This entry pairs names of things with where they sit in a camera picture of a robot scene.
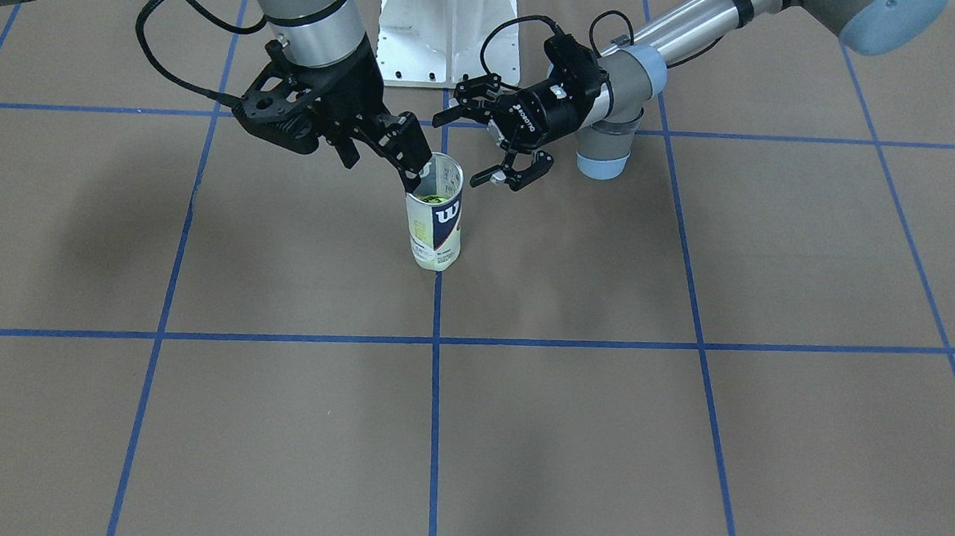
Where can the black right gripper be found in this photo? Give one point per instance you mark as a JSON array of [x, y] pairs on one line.
[[350, 86]]

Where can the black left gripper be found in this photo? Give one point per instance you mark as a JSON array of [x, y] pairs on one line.
[[545, 105]]

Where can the white tennis ball can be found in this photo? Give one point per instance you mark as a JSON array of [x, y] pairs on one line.
[[435, 230]]

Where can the yellow tennis ball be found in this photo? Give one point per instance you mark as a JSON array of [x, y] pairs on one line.
[[432, 199]]

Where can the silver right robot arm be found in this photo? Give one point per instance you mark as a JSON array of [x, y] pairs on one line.
[[314, 32]]

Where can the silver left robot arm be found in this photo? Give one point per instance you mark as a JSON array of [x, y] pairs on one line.
[[639, 63]]

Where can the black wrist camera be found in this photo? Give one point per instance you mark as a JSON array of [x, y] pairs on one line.
[[572, 64]]

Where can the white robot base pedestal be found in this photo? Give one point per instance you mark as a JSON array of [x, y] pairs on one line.
[[437, 43]]

